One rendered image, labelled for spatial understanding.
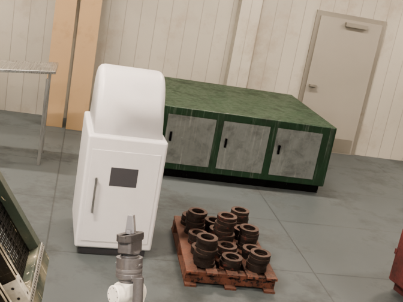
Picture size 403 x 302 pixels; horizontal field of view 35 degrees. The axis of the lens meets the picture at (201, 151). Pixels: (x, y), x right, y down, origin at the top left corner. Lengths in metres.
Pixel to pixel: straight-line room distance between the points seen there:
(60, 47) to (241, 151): 3.00
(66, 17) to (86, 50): 0.52
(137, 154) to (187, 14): 4.61
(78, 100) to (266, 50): 2.93
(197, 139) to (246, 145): 0.61
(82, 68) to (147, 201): 4.04
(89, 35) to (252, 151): 2.89
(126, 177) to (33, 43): 4.61
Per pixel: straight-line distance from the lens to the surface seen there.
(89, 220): 5.40
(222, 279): 5.35
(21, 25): 9.53
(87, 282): 5.13
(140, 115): 5.27
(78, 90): 9.10
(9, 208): 3.47
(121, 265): 2.13
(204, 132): 7.60
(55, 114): 9.17
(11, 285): 2.99
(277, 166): 7.93
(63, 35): 9.10
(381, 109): 10.69
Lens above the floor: 2.46
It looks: 16 degrees down
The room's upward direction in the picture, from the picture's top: 10 degrees clockwise
